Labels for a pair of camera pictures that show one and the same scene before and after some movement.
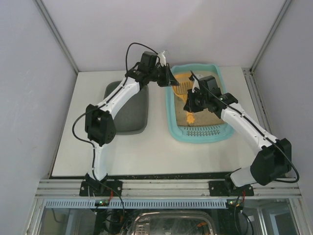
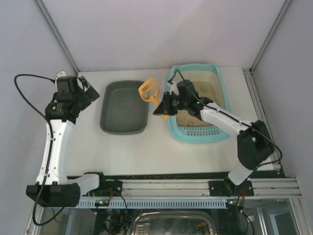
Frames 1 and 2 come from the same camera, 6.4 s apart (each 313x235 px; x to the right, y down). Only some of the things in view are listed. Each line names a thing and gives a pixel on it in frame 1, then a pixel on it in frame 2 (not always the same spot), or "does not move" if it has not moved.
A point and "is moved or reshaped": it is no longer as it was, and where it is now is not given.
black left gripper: (164, 76) -> (88, 92)
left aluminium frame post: (44, 12) does not move
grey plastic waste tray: (134, 119) does not move
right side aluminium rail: (259, 108) does not move
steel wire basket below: (173, 223) does not move
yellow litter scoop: (186, 85) is moved or reshaped
